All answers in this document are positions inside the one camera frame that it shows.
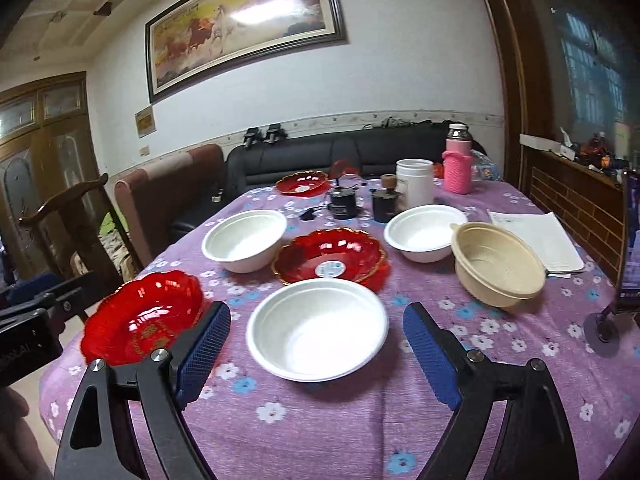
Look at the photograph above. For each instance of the black clamp device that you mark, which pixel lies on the black clamp device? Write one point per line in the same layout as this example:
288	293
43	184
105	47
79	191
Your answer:
251	138
275	133

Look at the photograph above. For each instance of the red plate gold print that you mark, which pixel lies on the red plate gold print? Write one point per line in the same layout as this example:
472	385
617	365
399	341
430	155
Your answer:
145	320

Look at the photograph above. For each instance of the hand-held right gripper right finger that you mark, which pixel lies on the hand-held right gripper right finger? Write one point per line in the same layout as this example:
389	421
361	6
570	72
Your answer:
432	355

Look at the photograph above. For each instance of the red plate white label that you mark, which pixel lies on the red plate white label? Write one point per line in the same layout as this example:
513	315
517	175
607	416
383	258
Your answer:
300	182

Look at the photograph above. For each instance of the white disposable bowl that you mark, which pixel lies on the white disposable bowl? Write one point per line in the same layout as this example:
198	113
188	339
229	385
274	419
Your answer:
245	240
425	232
320	330

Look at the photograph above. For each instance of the red plate gold rim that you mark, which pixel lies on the red plate gold rim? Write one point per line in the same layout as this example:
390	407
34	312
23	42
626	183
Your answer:
320	250

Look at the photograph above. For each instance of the white paper stack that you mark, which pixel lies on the white paper stack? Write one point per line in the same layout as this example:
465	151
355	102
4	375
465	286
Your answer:
545	240

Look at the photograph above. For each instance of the small wall plaque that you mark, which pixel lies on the small wall plaque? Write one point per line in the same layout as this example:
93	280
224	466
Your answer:
145	121

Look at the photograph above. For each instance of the green cloth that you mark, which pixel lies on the green cloth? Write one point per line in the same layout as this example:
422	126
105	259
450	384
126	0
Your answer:
109	222

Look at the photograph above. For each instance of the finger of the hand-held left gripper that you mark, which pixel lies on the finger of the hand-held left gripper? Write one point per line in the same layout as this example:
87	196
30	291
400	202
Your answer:
75	295

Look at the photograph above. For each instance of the clear plastic bag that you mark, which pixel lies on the clear plastic bag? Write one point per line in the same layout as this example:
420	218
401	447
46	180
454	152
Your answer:
484	166

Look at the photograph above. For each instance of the person's left forearm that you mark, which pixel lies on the person's left forearm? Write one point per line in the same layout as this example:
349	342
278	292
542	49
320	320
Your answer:
20	440

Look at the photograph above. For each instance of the white plastic jar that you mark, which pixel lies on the white plastic jar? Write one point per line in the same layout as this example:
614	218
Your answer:
414	182

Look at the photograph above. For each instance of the small black clip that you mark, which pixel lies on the small black clip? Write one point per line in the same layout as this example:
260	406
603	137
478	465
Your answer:
307	214

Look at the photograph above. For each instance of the beige plastic bowl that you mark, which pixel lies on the beige plastic bowl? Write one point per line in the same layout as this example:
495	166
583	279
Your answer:
495	265

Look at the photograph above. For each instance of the purple floral tablecloth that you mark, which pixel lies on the purple floral tablecloth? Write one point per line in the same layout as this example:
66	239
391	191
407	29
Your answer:
350	435

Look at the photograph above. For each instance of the wooden sideboard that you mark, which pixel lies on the wooden sideboard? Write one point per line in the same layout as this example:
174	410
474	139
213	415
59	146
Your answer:
565	195

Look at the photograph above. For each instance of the black leather sofa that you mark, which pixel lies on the black leather sofa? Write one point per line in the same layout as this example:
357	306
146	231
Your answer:
300	152

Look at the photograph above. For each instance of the framed horse painting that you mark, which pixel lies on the framed horse painting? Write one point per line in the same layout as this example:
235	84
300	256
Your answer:
240	20

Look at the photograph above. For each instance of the wooden door frame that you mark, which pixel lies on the wooden door frame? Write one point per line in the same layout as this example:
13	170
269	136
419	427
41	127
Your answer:
520	60

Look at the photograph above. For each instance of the dark wooden chair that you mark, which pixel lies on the dark wooden chair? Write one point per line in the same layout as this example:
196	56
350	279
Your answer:
85	230

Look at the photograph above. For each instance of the tissue box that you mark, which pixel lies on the tissue box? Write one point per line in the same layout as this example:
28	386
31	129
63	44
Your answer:
569	146

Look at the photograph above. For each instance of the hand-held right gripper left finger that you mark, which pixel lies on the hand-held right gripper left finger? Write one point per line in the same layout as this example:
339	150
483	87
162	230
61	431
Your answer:
202	355

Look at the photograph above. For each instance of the phone stand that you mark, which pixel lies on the phone stand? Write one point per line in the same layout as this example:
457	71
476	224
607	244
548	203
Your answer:
602	332

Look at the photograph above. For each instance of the red container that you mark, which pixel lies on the red container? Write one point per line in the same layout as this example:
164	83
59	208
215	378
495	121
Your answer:
344	166

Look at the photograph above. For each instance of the pink sleeved bottle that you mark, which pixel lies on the pink sleeved bottle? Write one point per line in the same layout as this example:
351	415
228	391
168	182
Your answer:
457	170

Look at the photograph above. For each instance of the brown armchair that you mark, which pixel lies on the brown armchair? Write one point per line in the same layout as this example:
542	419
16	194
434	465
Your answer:
165	185

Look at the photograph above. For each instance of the phone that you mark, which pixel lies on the phone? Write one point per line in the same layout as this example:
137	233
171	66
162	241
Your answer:
631	260

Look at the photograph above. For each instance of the black cylindrical jar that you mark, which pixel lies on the black cylindrical jar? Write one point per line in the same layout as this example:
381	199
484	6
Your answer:
384	207
342	205

